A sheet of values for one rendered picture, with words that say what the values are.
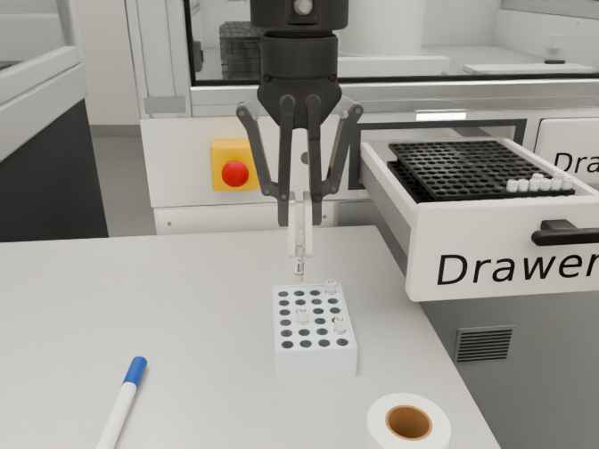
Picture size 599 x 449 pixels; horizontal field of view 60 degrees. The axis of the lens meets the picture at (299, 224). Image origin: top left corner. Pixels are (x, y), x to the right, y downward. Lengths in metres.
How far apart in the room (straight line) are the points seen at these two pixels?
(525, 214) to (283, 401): 0.31
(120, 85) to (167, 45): 3.53
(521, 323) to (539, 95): 0.45
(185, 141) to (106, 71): 3.53
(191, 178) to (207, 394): 0.40
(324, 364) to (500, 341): 0.64
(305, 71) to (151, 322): 0.35
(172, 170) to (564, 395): 0.95
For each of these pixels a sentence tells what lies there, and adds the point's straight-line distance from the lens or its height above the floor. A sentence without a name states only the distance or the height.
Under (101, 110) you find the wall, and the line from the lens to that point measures 4.42.
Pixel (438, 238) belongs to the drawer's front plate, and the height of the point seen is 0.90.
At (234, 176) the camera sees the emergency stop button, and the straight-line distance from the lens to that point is 0.76.
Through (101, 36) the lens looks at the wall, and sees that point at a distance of 4.31.
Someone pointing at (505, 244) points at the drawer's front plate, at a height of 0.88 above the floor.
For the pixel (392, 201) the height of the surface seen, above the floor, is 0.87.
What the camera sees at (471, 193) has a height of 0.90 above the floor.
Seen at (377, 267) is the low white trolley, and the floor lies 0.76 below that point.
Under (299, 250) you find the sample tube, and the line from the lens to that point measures 0.59.
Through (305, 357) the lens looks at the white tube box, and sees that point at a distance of 0.54.
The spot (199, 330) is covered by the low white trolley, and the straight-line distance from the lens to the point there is 0.63.
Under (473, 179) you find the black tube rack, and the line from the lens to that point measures 0.71.
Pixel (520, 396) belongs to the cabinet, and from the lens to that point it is 1.27.
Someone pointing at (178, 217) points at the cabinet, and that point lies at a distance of 0.88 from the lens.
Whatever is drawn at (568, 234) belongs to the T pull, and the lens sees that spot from 0.57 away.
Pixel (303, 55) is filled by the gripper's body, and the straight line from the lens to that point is 0.49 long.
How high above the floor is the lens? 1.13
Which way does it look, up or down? 25 degrees down
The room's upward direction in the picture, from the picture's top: straight up
